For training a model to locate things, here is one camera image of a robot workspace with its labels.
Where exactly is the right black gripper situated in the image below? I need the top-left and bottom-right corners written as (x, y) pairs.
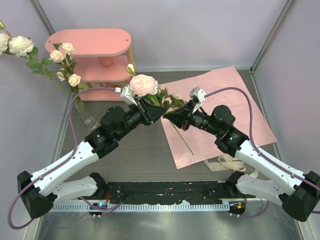
top-left (165, 99), bottom-right (222, 137)

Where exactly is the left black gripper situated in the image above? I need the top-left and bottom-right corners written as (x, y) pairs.
top-left (115, 97), bottom-right (167, 140)

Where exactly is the pink peony flower stem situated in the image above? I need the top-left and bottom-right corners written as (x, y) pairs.
top-left (126, 63), bottom-right (195, 156)

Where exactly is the purple pink wrapping paper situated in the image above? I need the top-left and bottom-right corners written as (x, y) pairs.
top-left (157, 65), bottom-right (278, 170)

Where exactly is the cream printed ribbon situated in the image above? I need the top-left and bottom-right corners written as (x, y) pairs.
top-left (203, 154), bottom-right (247, 173)

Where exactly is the pink flower bouquet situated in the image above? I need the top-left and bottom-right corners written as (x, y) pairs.
top-left (159, 85), bottom-right (187, 110)

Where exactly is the cream rose flower stem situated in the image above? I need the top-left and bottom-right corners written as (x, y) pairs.
top-left (49, 42), bottom-right (81, 97)

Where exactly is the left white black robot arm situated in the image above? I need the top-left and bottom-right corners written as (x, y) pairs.
top-left (17, 99), bottom-right (167, 219)

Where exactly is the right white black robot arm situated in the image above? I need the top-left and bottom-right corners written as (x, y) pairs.
top-left (164, 100), bottom-right (320, 222)

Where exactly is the clear glass vase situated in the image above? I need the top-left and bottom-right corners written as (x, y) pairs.
top-left (74, 99), bottom-right (98, 130)

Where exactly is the pink mug on shelf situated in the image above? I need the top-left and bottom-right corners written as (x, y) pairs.
top-left (90, 82), bottom-right (107, 90)

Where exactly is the pink cup on shelf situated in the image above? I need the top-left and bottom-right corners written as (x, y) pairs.
top-left (98, 56), bottom-right (114, 68)

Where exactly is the yellow green cup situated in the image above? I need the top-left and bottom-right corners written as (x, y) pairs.
top-left (77, 82), bottom-right (90, 92)

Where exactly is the pink three-tier shelf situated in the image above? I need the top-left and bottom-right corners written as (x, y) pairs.
top-left (45, 28), bottom-right (135, 102)

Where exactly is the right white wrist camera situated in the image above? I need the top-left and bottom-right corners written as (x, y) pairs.
top-left (189, 86), bottom-right (206, 114)

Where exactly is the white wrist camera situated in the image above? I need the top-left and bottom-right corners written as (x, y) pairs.
top-left (189, 86), bottom-right (206, 114)
top-left (115, 84), bottom-right (138, 106)

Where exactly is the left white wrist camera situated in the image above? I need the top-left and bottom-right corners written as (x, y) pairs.
top-left (115, 84), bottom-right (138, 106)

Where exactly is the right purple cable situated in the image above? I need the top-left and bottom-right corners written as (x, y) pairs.
top-left (204, 86), bottom-right (320, 220)

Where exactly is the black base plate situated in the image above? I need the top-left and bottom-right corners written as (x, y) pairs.
top-left (76, 180), bottom-right (251, 205)

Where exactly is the aluminium frame rail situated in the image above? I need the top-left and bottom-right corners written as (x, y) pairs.
top-left (30, 180), bottom-right (276, 213)

